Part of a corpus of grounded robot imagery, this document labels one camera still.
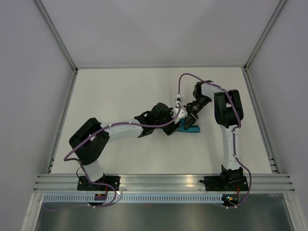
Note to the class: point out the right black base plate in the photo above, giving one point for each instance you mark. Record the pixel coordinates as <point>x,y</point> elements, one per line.
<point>217,184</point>

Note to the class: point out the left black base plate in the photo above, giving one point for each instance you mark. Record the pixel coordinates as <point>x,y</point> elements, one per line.
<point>103,184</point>

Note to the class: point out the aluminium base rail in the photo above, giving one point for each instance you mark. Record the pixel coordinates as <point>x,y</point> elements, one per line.
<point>163,183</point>

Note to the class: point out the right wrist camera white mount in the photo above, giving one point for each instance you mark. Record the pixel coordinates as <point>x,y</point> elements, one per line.
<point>179,99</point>

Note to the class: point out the left aluminium frame post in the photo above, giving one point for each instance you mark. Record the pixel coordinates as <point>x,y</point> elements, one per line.
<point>49,23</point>

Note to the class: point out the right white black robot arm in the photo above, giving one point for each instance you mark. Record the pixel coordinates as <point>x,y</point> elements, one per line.
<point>228,114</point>

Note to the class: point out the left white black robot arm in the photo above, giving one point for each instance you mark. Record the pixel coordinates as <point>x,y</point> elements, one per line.
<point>92,137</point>

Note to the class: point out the white slotted cable duct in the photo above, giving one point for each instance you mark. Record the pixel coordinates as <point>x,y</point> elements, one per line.
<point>135,198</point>

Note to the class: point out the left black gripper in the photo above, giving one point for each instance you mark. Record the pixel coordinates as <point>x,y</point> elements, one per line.
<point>172,128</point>

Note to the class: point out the left table edge rail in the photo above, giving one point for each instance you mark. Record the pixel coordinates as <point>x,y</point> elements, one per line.
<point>64,110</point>

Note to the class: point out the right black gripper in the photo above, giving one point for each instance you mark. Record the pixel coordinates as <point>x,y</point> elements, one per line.
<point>190,119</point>

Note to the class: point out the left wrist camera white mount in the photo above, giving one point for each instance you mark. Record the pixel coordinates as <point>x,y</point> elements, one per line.
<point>178,113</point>

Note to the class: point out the right aluminium frame post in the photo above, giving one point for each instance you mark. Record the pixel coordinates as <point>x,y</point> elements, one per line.
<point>265,32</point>

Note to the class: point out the teal cloth napkin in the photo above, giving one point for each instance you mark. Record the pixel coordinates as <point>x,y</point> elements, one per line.
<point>191,129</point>

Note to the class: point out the aluminium frame post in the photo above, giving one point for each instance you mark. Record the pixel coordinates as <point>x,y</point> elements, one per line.
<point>49,23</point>
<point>265,32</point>

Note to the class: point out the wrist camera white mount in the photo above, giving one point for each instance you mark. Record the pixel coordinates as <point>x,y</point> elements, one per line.
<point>179,99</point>
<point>178,113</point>

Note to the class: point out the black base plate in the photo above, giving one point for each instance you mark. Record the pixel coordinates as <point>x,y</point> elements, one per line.
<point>103,184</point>
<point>217,184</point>

